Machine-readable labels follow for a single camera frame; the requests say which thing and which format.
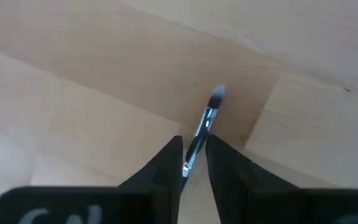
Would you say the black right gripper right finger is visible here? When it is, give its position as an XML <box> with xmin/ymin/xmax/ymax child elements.
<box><xmin>206</xmin><ymin>134</ymin><xmax>358</xmax><ymax>224</ymax></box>

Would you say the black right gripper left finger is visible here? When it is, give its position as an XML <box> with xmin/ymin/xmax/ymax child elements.
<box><xmin>0</xmin><ymin>135</ymin><xmax>186</xmax><ymax>224</ymax></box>

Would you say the black-handled makeup brush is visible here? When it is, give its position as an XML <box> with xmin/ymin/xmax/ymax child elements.
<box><xmin>181</xmin><ymin>85</ymin><xmax>227</xmax><ymax>178</ymax></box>

